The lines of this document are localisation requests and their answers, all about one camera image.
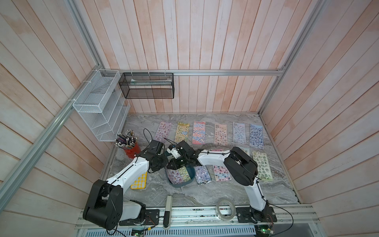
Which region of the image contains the pastel sticker sheet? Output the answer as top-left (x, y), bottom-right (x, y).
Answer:
top-left (214, 123), bottom-right (228, 146)

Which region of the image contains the teal storage box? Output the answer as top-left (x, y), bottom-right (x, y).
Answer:
top-left (165, 166), bottom-right (195, 188)

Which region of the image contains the black mesh wall basket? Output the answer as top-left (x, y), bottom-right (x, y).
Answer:
top-left (118, 72), bottom-right (175, 99)

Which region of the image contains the pink yellow cat sticker sheet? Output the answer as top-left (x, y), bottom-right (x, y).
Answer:
top-left (213, 166), bottom-right (232, 182)

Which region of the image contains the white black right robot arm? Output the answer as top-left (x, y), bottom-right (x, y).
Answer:
top-left (167, 141), bottom-right (268, 214)

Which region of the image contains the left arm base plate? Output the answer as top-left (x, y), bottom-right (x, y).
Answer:
top-left (119, 209), bottom-right (160, 226)

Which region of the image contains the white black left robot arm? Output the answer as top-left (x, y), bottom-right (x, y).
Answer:
top-left (83, 140), bottom-right (168, 231)

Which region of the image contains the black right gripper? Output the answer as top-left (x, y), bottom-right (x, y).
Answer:
top-left (165, 156), bottom-right (190, 171)

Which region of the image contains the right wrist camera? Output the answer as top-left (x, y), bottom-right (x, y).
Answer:
top-left (166, 145), bottom-right (181, 159)

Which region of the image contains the light blue sticker sheet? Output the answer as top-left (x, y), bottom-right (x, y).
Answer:
top-left (233, 122), bottom-right (246, 144)

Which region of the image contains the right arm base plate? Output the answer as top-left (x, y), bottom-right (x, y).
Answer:
top-left (236, 206), bottom-right (277, 224)

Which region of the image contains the red blue cat sticker sheet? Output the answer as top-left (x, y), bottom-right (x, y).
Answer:
top-left (192, 121), bottom-right (206, 145)

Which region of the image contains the yellow calculator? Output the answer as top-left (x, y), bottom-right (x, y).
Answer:
top-left (130, 172), bottom-right (147, 190)

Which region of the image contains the pink round sticker sheet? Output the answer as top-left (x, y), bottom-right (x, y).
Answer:
top-left (166, 169), bottom-right (183, 185)

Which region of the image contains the white mesh wall shelf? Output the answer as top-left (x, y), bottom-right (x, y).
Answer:
top-left (73, 70), bottom-right (130, 142)

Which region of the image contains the purple sticker sheet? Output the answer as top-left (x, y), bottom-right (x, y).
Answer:
top-left (194, 166), bottom-right (212, 185)

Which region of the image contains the red pencil cup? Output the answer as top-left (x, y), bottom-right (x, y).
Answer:
top-left (115, 130), bottom-right (141, 159)

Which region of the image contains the clear tape roll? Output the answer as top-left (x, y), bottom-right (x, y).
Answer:
top-left (215, 198), bottom-right (236, 221)

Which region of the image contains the dark blue sticker sheet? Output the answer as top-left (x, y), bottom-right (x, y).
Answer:
top-left (249, 124), bottom-right (264, 149)

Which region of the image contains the colourful small sticker sheet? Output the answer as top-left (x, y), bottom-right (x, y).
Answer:
top-left (174, 122), bottom-right (190, 143)

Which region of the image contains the green yellow sticker sheet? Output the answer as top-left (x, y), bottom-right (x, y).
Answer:
top-left (178, 166), bottom-right (191, 183)

